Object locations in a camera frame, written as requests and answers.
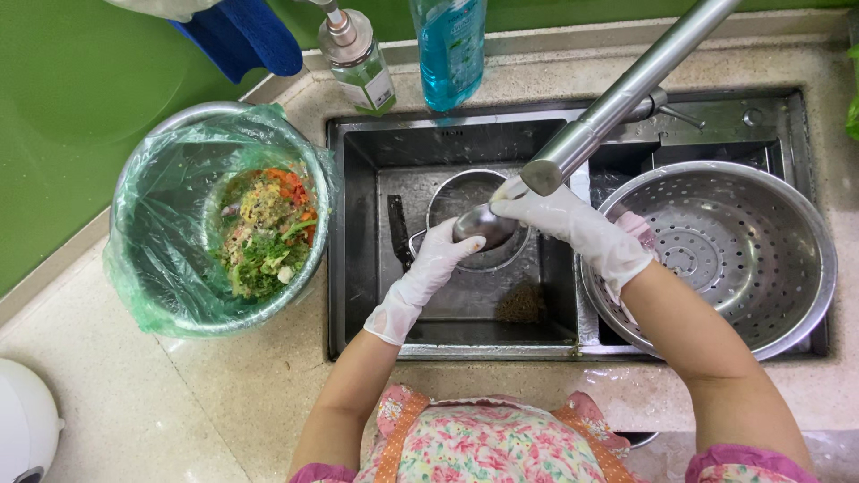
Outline white round appliance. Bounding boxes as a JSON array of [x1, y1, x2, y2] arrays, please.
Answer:
[[0, 358, 67, 483]]

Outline stainless steel sink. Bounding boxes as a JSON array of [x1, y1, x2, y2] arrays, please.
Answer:
[[326, 86, 830, 364]]

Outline pink cloth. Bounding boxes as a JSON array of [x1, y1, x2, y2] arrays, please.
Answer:
[[603, 210, 660, 327]]

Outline green plastic bag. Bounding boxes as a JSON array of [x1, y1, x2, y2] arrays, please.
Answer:
[[102, 102, 338, 339]]

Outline large steel bowl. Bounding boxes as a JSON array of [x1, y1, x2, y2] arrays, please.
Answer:
[[110, 101, 334, 338]]

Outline steel faucet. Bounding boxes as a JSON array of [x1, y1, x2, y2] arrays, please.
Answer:
[[519, 0, 743, 198]]

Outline person's right hand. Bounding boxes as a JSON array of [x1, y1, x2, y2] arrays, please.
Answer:
[[489, 177, 656, 303]]

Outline vegetable food scraps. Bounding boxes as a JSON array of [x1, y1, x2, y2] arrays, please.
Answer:
[[211, 167, 320, 300]]

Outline person's left hand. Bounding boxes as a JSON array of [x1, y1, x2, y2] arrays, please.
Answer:
[[364, 217, 487, 347]]

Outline blue dish liquid bottle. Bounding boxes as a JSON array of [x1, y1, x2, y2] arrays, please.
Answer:
[[408, 0, 488, 114]]

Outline green plant leaves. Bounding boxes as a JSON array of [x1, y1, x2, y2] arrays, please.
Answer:
[[845, 43, 859, 142]]

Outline floral apron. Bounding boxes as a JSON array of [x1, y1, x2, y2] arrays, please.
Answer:
[[352, 383, 646, 483]]

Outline black handled knife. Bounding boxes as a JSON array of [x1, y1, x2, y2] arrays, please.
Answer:
[[387, 194, 416, 273]]

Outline steel ladle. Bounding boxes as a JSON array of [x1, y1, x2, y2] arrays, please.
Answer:
[[452, 203, 519, 253]]

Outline steel perforated colander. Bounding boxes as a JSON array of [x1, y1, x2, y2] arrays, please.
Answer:
[[580, 160, 839, 362]]

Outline blue towel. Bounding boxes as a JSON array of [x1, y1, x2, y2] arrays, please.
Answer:
[[167, 0, 305, 85]]

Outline brown scouring pad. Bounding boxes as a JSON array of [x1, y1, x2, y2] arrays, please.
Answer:
[[494, 281, 546, 325]]

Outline clear pump soap bottle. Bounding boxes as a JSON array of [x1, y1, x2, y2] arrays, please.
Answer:
[[294, 0, 397, 117]]

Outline small steel pot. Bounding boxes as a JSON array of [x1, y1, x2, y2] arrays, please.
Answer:
[[408, 168, 532, 274]]

